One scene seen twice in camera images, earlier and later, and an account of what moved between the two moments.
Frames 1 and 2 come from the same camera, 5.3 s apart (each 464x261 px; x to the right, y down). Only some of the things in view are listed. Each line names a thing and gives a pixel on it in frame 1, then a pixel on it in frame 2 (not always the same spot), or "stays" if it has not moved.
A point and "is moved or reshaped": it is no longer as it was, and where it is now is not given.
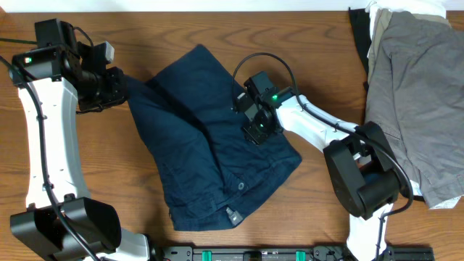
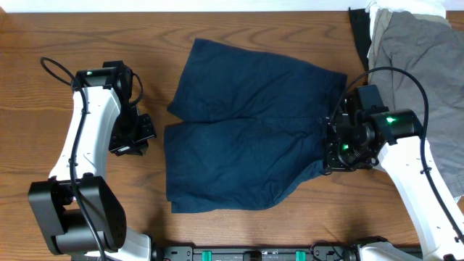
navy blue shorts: [212, 171] is moved or reshaped
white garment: [415, 6] stays
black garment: [361, 24] stays
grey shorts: [415, 93] stays
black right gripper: [253, 135] -> [331, 162]
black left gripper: [119, 90] -> [140, 144]
